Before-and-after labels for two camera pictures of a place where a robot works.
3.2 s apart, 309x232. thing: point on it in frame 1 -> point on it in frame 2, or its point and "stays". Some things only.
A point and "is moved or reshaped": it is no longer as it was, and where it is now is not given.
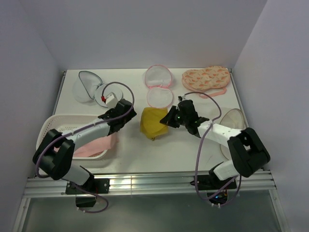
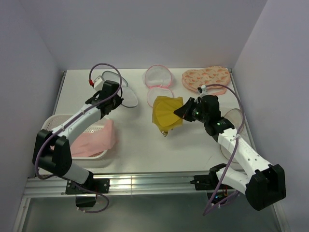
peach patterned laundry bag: [211, 80] stays
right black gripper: [168, 119] -> [184, 111]
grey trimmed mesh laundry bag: [89, 86] -> [130, 100]
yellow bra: [150, 124] is moved or reshaped
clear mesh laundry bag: [232, 118] stays
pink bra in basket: [112, 141] stays
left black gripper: [133, 114] -> [119, 100]
